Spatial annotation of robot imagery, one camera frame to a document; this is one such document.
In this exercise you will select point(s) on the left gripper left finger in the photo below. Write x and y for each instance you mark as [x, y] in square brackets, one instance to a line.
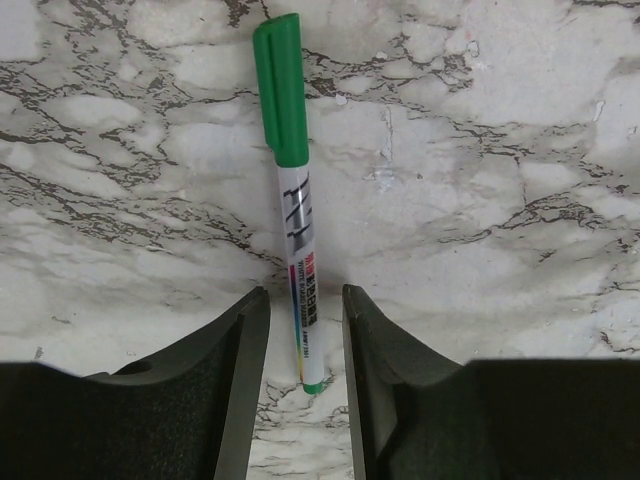
[186, 411]

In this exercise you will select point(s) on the green whiteboard marker pen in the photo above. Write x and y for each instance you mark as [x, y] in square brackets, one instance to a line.
[279, 65]

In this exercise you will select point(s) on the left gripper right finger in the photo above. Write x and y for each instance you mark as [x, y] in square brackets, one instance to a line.
[387, 370]

